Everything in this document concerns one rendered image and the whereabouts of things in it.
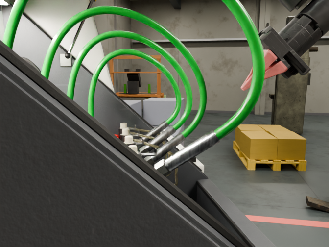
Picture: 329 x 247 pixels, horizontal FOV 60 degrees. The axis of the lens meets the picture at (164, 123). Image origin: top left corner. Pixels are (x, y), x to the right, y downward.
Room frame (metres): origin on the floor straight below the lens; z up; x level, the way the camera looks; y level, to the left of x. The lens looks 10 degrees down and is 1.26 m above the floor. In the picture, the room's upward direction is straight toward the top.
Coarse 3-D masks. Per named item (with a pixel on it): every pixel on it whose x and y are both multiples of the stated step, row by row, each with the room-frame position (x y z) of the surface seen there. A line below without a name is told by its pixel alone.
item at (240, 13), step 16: (16, 0) 0.42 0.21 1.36; (224, 0) 0.35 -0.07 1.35; (16, 16) 0.42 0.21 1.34; (240, 16) 0.35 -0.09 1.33; (256, 32) 0.34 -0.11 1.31; (256, 48) 0.34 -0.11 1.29; (256, 64) 0.34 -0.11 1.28; (256, 80) 0.34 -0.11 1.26; (256, 96) 0.34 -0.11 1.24; (240, 112) 0.35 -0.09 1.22; (224, 128) 0.35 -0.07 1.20
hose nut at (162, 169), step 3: (159, 162) 0.38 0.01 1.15; (162, 162) 0.37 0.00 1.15; (156, 165) 0.37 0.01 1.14; (159, 165) 0.37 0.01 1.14; (162, 165) 0.37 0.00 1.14; (156, 168) 0.37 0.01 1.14; (159, 168) 0.37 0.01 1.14; (162, 168) 0.37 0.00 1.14; (165, 168) 0.37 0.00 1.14; (159, 171) 0.37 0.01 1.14; (162, 171) 0.37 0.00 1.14; (165, 171) 0.37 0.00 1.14; (168, 171) 0.37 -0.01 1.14; (171, 171) 0.37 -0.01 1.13; (165, 174) 0.37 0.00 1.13
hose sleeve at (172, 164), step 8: (208, 136) 0.35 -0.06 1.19; (216, 136) 0.35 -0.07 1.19; (192, 144) 0.36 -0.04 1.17; (200, 144) 0.36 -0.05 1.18; (208, 144) 0.35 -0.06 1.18; (176, 152) 0.37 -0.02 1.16; (184, 152) 0.36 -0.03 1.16; (192, 152) 0.36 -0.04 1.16; (200, 152) 0.36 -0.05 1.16; (168, 160) 0.37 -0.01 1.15; (176, 160) 0.36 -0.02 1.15; (184, 160) 0.36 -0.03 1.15; (168, 168) 0.37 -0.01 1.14
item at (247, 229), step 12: (204, 180) 0.82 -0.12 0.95; (204, 192) 0.74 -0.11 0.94; (216, 192) 0.73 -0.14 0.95; (204, 204) 0.75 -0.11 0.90; (216, 204) 0.66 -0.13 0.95; (228, 204) 0.65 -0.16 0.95; (216, 216) 0.67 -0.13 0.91; (228, 216) 0.60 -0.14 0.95; (240, 216) 0.60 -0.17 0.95; (228, 228) 0.60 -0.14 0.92; (240, 228) 0.55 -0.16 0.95; (252, 228) 0.54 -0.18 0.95; (252, 240) 0.50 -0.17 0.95; (264, 240) 0.50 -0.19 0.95
